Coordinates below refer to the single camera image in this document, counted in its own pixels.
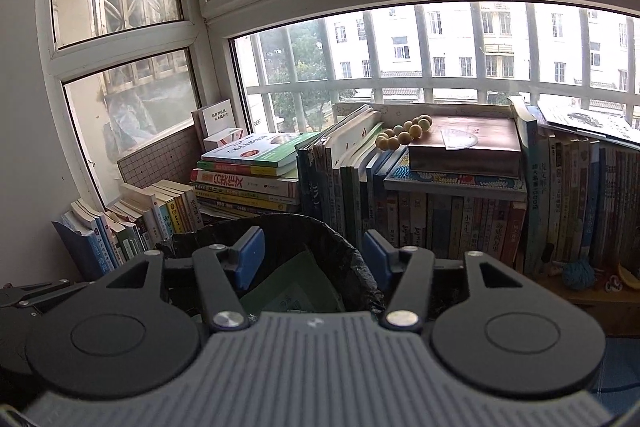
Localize green plastic bag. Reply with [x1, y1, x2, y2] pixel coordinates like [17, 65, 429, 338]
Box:
[240, 249, 347, 314]

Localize string of wooden beads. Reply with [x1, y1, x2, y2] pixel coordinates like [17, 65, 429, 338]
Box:
[375, 114, 434, 153]

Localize orange curved wooden piece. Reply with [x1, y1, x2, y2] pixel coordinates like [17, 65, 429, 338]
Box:
[617, 262, 640, 292]

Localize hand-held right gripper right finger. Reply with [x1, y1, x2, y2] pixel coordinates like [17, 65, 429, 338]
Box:
[362, 229, 539, 333]

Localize blue mat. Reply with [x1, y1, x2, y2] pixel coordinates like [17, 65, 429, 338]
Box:
[597, 337, 640, 408]

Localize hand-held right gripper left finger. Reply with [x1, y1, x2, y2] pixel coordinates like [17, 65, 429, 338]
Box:
[102, 227, 266, 333]

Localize long row of children's books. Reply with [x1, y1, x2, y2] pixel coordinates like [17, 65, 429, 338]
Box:
[509, 96, 640, 281]

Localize row of short colourful books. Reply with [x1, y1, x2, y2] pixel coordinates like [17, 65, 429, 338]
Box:
[384, 192, 529, 269]

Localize wooden drawer unit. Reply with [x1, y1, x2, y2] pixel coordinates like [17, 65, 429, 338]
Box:
[530, 274, 640, 339]

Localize flat blue patterned book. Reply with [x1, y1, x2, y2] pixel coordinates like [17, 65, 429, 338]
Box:
[383, 152, 529, 202]

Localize row of tall thin books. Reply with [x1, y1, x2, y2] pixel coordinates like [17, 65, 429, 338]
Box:
[295, 103, 402, 259]

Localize thick brown book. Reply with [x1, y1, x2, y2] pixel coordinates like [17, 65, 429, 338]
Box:
[407, 115, 524, 180]

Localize row of paperback books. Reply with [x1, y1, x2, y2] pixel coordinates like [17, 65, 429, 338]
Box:
[52, 179, 204, 284]

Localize blue yarn ball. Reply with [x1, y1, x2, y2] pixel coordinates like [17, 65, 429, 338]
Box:
[562, 257, 596, 292]

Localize grid pattern board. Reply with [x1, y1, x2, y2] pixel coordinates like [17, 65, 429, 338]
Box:
[117, 124, 204, 190]

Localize clear plastic protractor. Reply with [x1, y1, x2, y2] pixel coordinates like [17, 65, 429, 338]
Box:
[440, 127, 481, 152]

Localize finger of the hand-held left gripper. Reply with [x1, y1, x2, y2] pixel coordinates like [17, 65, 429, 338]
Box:
[0, 280, 99, 310]

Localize black white picture book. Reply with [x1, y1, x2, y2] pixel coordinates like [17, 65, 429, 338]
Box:
[537, 99, 640, 144]

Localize white window bars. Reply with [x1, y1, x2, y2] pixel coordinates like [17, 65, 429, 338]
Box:
[245, 2, 640, 134]

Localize stack of flat books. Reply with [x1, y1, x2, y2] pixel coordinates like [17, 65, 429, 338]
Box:
[190, 132, 321, 221]

